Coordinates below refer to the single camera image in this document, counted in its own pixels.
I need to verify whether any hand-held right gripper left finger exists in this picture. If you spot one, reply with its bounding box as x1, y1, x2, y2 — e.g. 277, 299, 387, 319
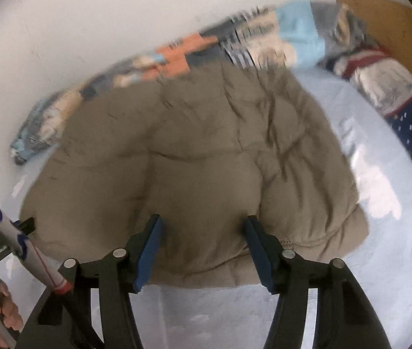
17, 214, 164, 349

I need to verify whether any patchwork quilt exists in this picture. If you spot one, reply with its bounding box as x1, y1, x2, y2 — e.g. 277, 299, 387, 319
9, 0, 372, 166

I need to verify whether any wooden headboard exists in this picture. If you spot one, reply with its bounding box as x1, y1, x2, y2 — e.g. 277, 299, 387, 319
336, 0, 412, 99

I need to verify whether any red and white printed cloth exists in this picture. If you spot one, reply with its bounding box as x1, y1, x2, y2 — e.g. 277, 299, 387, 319
331, 45, 412, 117

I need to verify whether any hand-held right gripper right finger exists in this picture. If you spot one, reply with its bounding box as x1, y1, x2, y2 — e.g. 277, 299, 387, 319
243, 215, 392, 349

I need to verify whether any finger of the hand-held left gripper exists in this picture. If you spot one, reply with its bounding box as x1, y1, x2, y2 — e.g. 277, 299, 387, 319
10, 217, 37, 240

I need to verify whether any khaki puffer jacket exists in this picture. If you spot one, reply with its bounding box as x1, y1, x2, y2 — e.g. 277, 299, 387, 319
20, 60, 371, 289

